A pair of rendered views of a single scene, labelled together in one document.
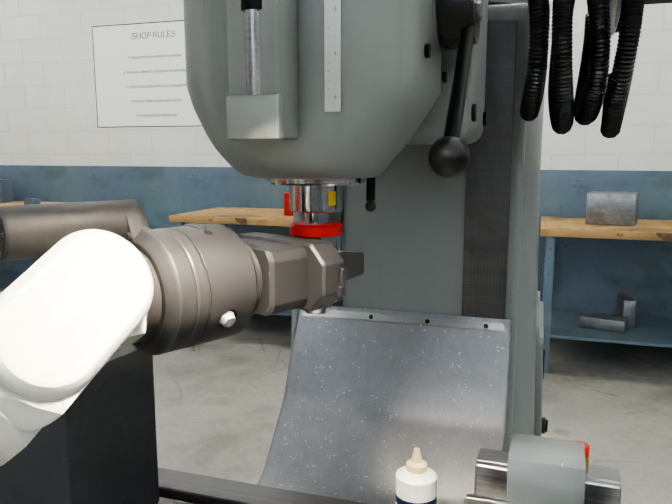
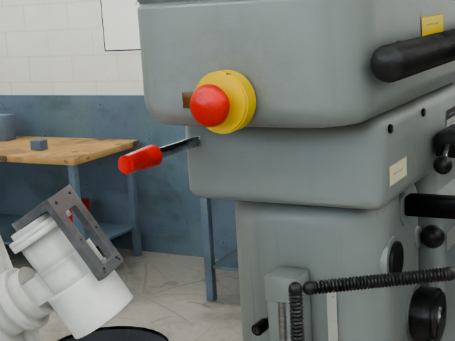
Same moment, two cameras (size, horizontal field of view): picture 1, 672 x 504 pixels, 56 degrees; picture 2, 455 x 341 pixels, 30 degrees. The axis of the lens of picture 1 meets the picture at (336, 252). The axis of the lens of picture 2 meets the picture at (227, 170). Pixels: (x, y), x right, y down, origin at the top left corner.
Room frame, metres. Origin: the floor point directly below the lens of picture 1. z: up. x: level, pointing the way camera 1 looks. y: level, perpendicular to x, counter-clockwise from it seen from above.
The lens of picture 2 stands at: (-0.45, -0.08, 1.86)
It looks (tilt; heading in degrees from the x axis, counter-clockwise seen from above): 11 degrees down; 12
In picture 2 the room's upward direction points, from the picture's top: 3 degrees counter-clockwise
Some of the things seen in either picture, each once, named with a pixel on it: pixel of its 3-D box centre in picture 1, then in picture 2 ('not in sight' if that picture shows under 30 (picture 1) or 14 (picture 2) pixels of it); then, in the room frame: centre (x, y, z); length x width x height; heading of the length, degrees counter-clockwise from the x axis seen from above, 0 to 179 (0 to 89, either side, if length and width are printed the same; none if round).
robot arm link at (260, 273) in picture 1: (237, 279); not in sight; (0.50, 0.08, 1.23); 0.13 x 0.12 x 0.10; 49
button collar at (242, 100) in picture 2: not in sight; (224, 101); (0.35, 0.09, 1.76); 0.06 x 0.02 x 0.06; 72
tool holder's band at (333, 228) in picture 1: (316, 228); not in sight; (0.57, 0.02, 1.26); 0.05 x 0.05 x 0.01
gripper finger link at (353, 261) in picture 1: (342, 267); not in sight; (0.54, -0.01, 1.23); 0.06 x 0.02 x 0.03; 139
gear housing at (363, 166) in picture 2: not in sight; (334, 136); (0.61, 0.00, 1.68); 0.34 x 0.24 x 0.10; 162
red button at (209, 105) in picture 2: not in sight; (212, 105); (0.32, 0.09, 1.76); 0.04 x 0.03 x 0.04; 72
